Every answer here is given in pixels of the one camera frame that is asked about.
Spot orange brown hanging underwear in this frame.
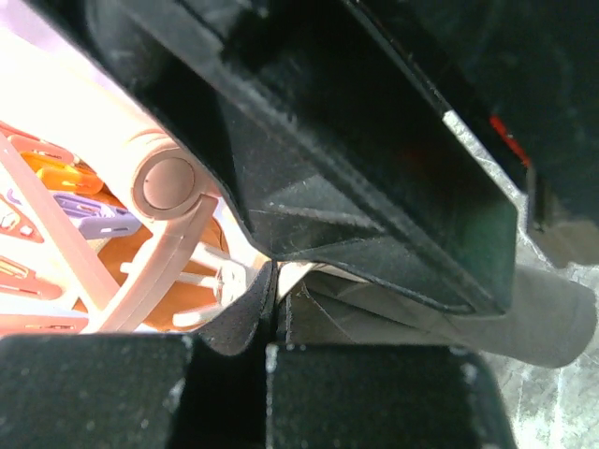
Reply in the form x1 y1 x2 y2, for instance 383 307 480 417
68 192 218 334

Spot pink round clip hanger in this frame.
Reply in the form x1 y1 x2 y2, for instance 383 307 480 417
1 57 256 333

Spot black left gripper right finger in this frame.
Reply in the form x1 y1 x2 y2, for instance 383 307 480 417
266 284 515 448

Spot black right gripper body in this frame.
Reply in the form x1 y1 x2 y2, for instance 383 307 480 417
32 1 598 316

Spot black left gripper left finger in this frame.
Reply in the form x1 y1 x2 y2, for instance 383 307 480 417
1 264 274 448

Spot dark brown boxer underwear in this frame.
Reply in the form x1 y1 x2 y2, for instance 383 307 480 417
279 262 598 369

